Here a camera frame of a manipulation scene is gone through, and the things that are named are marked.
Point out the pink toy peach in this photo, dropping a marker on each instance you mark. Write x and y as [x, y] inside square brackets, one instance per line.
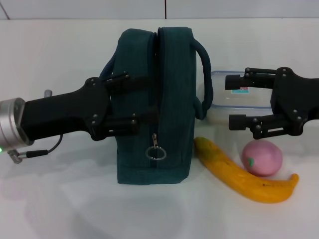
[266, 159]

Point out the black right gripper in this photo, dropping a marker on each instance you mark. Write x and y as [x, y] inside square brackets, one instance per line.
[296, 99]

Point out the clear plastic box blue lid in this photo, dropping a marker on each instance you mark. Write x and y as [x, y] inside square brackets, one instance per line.
[249, 102]

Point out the dark teal fabric lunch bag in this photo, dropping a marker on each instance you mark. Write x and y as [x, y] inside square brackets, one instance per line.
[174, 99]

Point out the yellow banana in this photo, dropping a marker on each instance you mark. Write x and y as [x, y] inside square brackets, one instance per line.
[229, 174]

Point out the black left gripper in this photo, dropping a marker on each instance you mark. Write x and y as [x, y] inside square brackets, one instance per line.
[64, 112]

